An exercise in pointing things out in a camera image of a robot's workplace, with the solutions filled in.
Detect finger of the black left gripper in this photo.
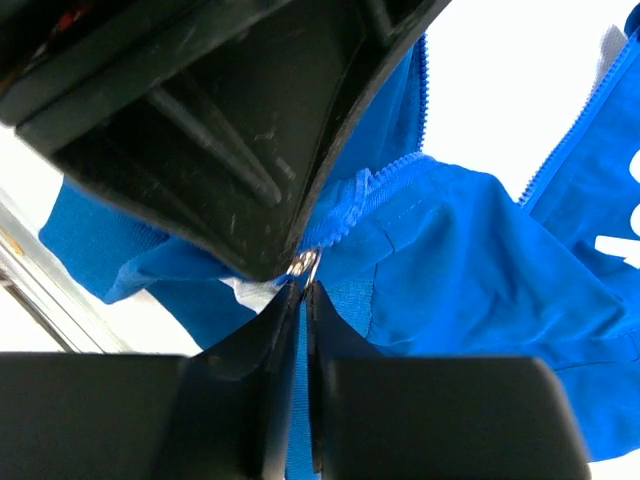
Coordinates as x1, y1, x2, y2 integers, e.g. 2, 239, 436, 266
1, 1, 445, 281

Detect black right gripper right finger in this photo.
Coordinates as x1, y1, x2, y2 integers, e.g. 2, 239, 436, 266
306, 283, 590, 479

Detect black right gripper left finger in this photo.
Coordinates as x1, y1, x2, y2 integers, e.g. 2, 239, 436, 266
1, 284, 300, 479

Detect blue white red hooded jacket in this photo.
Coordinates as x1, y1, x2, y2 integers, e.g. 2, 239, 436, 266
39, 2, 639, 461

